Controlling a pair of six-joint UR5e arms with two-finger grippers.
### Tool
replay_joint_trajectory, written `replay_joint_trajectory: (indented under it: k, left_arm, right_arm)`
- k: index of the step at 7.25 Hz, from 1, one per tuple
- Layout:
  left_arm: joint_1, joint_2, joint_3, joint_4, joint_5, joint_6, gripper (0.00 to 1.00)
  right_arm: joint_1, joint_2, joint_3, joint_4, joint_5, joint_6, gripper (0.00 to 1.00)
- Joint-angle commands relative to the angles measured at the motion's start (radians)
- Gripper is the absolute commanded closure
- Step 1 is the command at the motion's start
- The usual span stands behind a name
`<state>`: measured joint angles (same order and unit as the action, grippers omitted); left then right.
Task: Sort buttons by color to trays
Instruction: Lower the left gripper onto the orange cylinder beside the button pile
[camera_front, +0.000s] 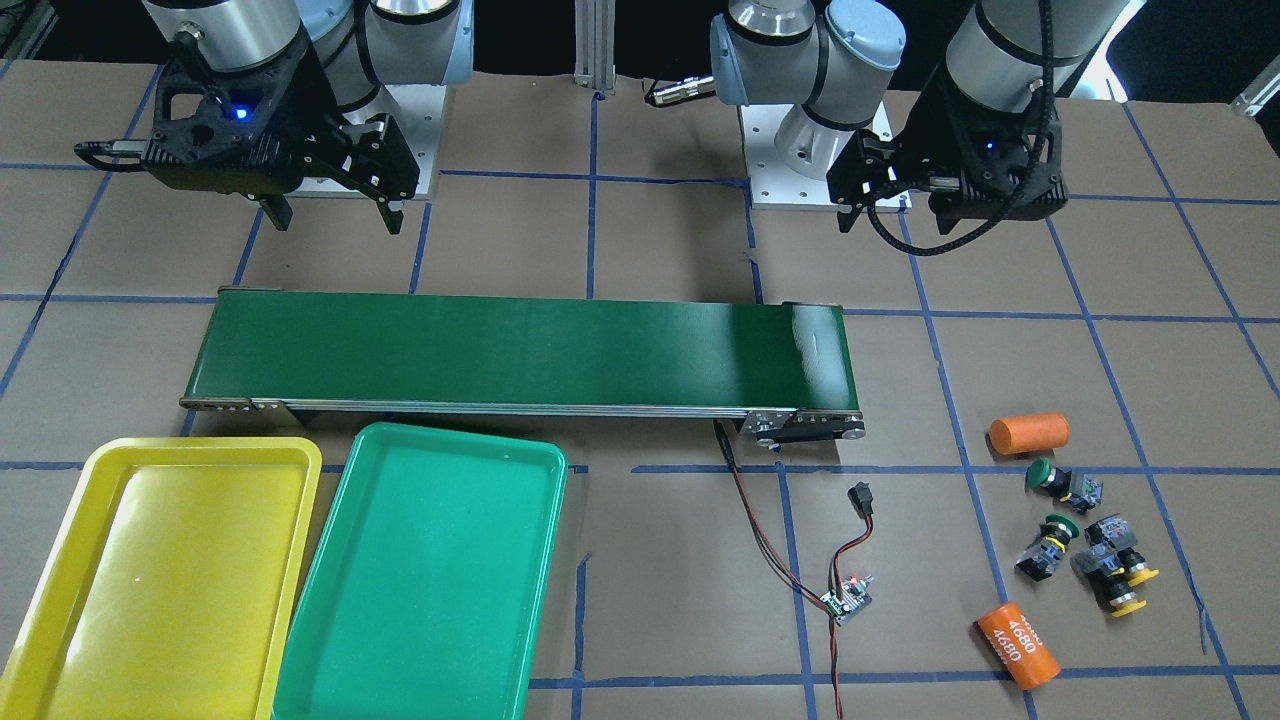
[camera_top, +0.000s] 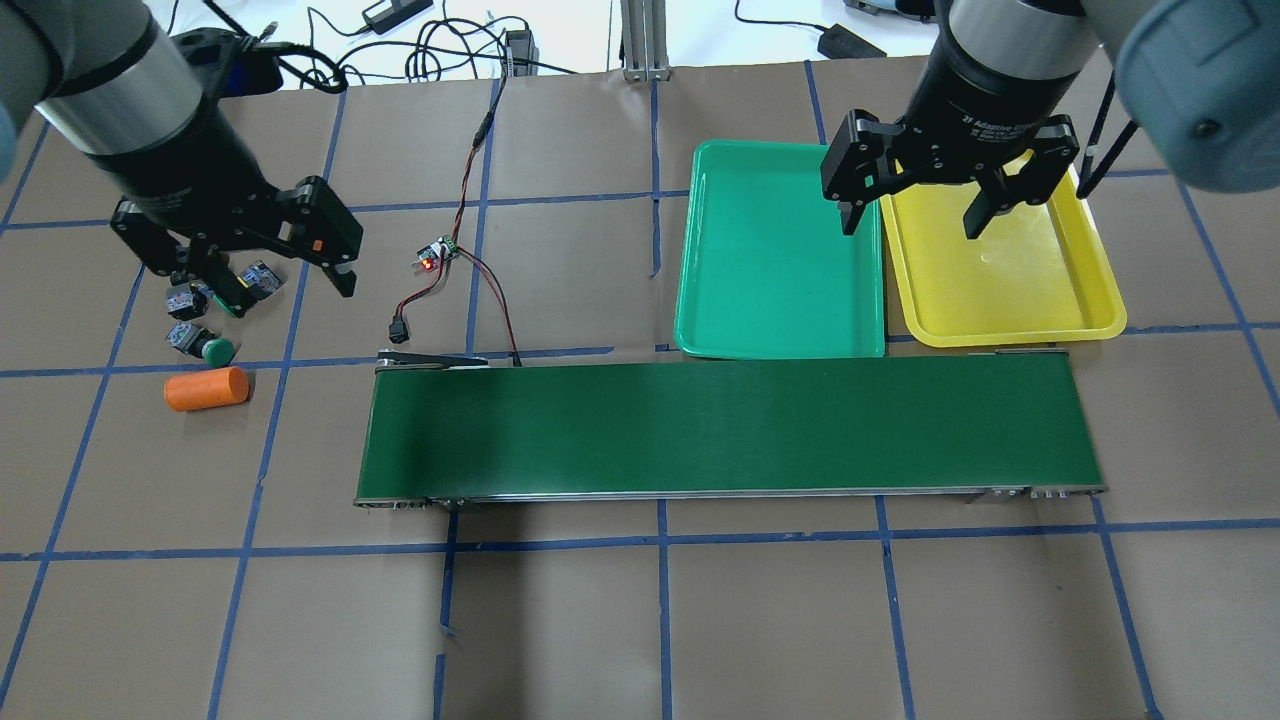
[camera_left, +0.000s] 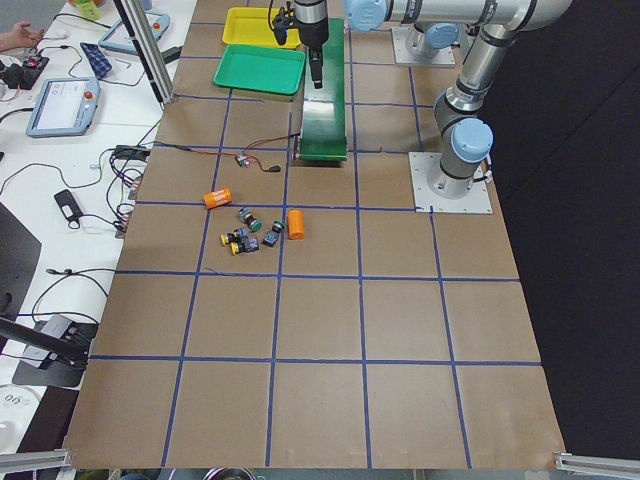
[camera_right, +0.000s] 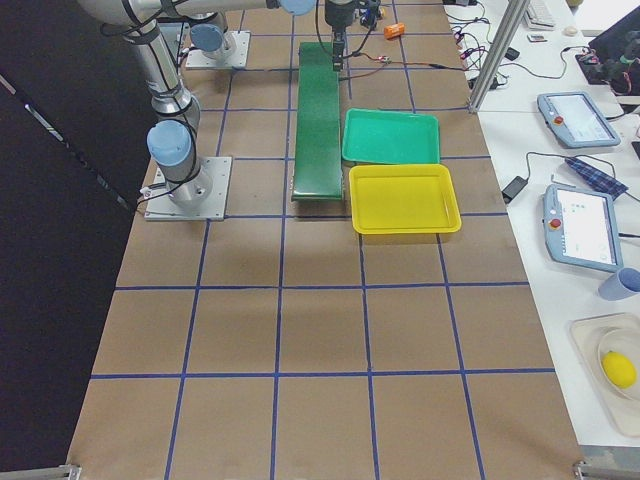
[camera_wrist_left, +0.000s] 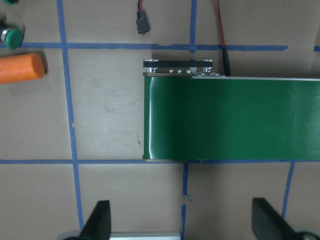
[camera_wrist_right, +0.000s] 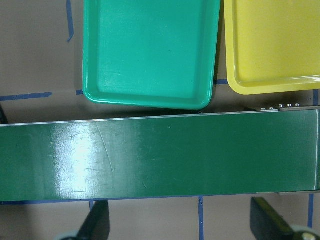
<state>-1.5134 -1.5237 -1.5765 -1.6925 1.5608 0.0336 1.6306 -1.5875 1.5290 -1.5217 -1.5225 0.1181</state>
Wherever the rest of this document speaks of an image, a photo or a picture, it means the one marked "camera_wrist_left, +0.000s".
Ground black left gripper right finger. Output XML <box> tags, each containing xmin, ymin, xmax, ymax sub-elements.
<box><xmin>251</xmin><ymin>197</ymin><xmax>300</xmax><ymax>240</ymax></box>

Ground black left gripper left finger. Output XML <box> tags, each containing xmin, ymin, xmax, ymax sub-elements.
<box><xmin>79</xmin><ymin>200</ymin><xmax>111</xmax><ymax>240</ymax></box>

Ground black timing belt drive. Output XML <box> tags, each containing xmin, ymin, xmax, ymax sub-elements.
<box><xmin>143</xmin><ymin>59</ymin><xmax>214</xmax><ymax>73</ymax></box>

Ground red black power cable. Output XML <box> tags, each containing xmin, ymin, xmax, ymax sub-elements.
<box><xmin>213</xmin><ymin>0</ymin><xmax>232</xmax><ymax>77</ymax></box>

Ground green conveyor belt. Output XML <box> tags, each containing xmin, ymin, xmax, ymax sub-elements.
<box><xmin>143</xmin><ymin>73</ymin><xmax>320</xmax><ymax>161</ymax></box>

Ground black cable connector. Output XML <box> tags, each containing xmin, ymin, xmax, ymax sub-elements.
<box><xmin>136</xmin><ymin>10</ymin><xmax>151</xmax><ymax>35</ymax></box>

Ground green push button switch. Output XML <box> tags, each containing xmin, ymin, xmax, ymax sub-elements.
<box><xmin>0</xmin><ymin>27</ymin><xmax>24</xmax><ymax>50</ymax></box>

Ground plain orange cylinder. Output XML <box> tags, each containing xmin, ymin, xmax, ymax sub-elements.
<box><xmin>0</xmin><ymin>53</ymin><xmax>45</xmax><ymax>84</ymax></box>

